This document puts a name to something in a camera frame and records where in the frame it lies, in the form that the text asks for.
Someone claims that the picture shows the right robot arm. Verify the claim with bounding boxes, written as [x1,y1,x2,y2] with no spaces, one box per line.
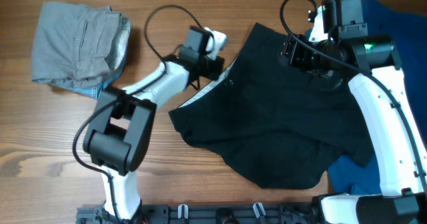
[280,0,426,223]

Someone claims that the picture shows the blue polo shirt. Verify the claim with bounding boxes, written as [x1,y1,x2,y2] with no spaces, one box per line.
[328,0,426,195]

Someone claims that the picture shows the light blue folded jeans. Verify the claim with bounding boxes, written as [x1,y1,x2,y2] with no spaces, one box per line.
[57,55,127,99]

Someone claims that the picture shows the right black cable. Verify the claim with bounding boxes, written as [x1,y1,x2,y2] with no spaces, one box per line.
[279,0,427,191]

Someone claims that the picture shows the left black cable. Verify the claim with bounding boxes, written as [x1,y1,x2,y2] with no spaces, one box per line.
[72,4,214,224]

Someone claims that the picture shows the black cable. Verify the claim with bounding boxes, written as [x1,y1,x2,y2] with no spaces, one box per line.
[72,4,214,224]
[279,0,427,191]

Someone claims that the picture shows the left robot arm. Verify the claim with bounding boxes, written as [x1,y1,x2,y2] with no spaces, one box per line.
[83,26,228,223]

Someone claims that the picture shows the black shorts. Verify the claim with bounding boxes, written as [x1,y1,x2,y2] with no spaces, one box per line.
[169,24,374,189]

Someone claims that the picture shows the grey folded trousers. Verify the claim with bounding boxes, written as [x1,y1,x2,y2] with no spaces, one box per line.
[31,1,131,88]

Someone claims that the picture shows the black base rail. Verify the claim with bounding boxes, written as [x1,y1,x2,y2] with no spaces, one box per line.
[75,202,321,224]

